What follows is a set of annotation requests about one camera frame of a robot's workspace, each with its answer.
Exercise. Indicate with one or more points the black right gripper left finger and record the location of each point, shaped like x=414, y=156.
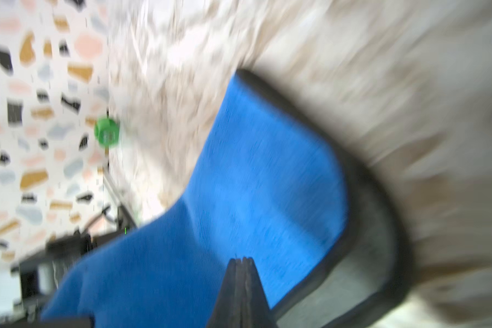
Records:
x=227, y=309

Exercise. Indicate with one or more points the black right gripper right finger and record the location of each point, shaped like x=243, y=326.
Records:
x=255, y=310

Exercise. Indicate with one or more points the blue dishcloth with black trim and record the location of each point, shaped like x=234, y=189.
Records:
x=329, y=245

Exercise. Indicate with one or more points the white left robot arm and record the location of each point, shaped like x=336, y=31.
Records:
x=189, y=268

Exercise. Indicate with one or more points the green toy figure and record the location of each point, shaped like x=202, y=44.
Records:
x=107, y=132

